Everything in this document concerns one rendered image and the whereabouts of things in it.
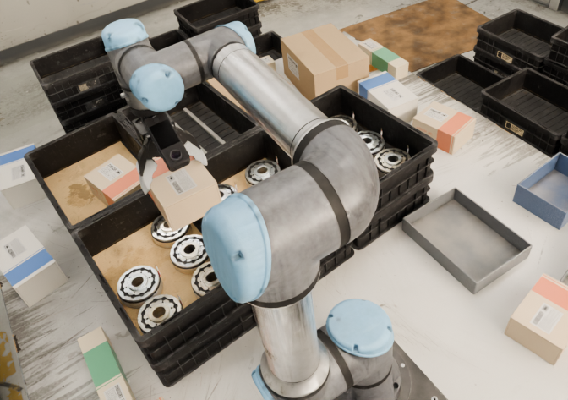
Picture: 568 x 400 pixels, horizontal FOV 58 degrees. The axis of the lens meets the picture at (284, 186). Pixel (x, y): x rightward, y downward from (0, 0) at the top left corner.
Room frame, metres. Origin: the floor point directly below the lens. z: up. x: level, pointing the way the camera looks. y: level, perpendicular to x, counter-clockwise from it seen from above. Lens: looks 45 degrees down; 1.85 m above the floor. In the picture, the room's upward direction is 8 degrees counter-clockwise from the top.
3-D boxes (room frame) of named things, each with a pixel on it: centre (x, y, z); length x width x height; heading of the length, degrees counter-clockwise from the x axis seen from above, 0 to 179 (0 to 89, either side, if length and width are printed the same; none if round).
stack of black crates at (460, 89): (2.05, -0.95, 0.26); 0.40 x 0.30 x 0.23; 26
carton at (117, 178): (1.10, 0.46, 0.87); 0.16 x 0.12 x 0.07; 41
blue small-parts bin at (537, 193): (0.96, -0.78, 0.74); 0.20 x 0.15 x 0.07; 121
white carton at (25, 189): (1.36, 0.87, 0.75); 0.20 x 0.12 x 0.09; 18
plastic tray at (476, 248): (0.85, -0.46, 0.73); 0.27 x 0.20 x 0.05; 26
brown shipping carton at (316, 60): (1.71, -0.22, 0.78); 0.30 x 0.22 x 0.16; 18
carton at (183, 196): (0.82, 0.22, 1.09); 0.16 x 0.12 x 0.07; 26
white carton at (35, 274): (0.96, 0.75, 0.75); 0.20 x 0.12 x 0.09; 38
